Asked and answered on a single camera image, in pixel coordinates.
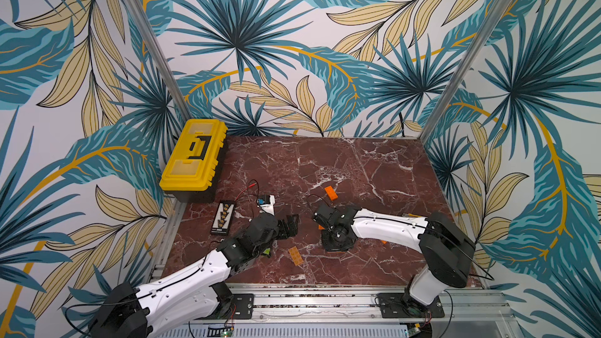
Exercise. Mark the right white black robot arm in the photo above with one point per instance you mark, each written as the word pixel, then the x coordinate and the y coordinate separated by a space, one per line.
pixel 447 250

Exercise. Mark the amber transparent lego brick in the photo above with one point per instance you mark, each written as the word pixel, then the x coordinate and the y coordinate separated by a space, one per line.
pixel 295 256

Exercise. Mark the left aluminium corner post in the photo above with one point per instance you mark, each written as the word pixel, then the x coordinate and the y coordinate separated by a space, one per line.
pixel 141 21

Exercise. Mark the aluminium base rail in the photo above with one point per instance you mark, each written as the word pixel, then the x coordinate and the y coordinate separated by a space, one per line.
pixel 468 312

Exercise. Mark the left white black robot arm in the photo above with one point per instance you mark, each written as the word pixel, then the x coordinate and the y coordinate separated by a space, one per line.
pixel 196 291

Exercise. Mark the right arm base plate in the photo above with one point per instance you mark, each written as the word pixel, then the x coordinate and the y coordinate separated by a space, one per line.
pixel 398 306

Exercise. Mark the right aluminium corner post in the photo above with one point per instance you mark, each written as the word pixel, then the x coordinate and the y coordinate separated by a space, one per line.
pixel 489 24

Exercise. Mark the aluminium corner post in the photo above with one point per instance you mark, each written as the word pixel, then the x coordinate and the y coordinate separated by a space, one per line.
pixel 489 24
pixel 141 21

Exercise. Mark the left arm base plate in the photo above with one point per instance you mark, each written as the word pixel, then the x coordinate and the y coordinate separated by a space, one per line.
pixel 238 306

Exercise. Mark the yellow black toolbox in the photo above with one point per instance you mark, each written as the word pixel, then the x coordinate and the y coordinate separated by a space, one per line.
pixel 195 165

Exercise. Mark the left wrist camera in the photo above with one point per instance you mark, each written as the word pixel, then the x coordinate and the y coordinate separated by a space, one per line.
pixel 266 204

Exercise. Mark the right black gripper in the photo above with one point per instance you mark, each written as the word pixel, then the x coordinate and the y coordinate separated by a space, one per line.
pixel 324 218

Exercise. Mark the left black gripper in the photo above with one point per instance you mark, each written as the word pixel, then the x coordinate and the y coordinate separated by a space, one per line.
pixel 293 227

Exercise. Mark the orange lego brick far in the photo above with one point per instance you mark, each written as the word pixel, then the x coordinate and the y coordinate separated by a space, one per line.
pixel 331 193

